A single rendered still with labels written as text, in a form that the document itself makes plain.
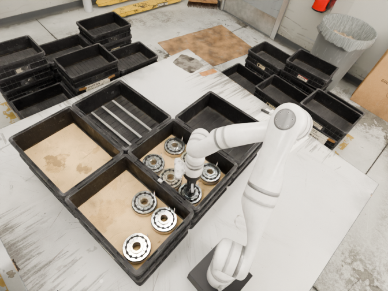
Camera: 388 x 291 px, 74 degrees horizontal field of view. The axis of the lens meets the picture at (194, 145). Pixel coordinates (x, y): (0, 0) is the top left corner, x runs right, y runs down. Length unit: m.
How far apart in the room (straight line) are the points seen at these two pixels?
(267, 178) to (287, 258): 0.67
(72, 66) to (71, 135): 1.10
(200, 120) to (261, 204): 0.80
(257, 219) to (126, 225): 0.56
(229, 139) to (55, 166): 0.82
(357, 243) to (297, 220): 1.08
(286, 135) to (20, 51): 2.36
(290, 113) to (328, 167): 1.02
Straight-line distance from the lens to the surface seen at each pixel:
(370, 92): 3.54
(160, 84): 1.82
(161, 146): 1.28
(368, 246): 2.48
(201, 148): 0.82
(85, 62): 2.42
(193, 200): 1.10
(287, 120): 0.68
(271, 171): 0.69
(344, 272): 2.28
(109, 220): 1.11
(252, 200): 0.71
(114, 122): 1.40
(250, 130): 0.77
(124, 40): 2.71
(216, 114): 1.47
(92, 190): 1.14
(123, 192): 1.16
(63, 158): 1.31
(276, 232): 1.33
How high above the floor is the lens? 1.85
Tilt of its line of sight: 52 degrees down
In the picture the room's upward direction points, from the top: 10 degrees clockwise
